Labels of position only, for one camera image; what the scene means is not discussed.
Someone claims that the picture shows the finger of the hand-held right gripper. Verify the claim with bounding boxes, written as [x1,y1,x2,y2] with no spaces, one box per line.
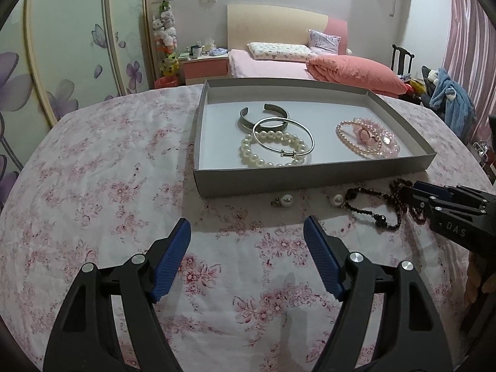
[398,185,446,223]
[411,180,496,207]

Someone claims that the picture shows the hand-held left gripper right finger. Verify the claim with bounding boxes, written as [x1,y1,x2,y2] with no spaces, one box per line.
[303,215,454,372]

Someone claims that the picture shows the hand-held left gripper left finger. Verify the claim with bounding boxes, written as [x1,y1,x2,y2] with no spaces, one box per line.
[42,218,192,372]

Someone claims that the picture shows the dark red bead bracelet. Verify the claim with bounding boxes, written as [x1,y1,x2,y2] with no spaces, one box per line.
[387,178,427,224]

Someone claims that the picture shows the pink chunky bead bracelet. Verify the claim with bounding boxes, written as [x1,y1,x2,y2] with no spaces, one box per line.
[351,116,401,159]

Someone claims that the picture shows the grey cardboard tray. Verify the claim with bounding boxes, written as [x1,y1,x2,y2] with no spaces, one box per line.
[193,78,436,199]

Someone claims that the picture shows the pink pearl bracelet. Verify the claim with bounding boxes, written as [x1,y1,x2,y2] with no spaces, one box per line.
[335,120,382,159]

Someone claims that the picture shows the thin silver bangle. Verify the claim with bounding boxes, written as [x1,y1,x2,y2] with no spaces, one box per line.
[252,116,314,159]

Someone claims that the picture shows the white pearl bracelet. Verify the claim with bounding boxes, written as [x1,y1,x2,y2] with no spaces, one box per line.
[239,131,311,169]

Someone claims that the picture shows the grey cuff bangle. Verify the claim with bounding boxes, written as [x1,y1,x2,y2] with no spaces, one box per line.
[237,103,290,132]

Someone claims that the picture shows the person's right hand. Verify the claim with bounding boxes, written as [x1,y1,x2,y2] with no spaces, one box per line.
[465,254,491,320]

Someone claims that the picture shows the metal rack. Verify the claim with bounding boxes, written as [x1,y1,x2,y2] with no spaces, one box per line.
[472,139,491,171]

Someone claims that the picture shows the pink floral tablecloth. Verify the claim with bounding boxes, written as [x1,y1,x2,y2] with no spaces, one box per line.
[0,83,496,372]

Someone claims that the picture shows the blue fleece robe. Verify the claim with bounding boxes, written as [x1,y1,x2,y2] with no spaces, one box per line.
[429,68,477,140]

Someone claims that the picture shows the red and yellow toys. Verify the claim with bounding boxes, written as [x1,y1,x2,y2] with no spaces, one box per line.
[405,79,427,96]

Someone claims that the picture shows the dark wooden chair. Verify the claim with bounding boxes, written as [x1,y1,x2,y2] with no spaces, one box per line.
[391,44,418,82]

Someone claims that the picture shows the pink folded duvet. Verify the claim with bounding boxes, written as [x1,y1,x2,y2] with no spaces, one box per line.
[306,55,409,96]

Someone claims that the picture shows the pink curtain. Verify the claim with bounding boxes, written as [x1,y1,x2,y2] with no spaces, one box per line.
[442,0,496,152]

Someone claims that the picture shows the lavender pillow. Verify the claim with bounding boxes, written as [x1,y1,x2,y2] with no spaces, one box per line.
[308,30,342,55]

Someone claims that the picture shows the pink nightstand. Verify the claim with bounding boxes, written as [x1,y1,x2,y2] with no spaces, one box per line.
[182,55,229,86]

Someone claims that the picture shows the bed with pink sheet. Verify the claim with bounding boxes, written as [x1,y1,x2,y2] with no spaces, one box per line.
[228,48,322,83]

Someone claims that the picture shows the white printed pillow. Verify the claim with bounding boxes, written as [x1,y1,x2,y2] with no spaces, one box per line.
[248,42,317,62]

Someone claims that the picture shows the cream and pink headboard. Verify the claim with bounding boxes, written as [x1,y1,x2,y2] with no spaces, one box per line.
[227,5,349,54]

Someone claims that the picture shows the hanging plush toys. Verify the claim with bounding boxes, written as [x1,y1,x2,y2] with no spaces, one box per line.
[152,0,181,80]

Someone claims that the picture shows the floral sliding door wardrobe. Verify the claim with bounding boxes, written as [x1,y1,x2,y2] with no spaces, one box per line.
[0,0,156,202]

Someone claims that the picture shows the black bead bracelet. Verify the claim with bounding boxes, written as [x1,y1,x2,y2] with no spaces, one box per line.
[343,187,404,230]

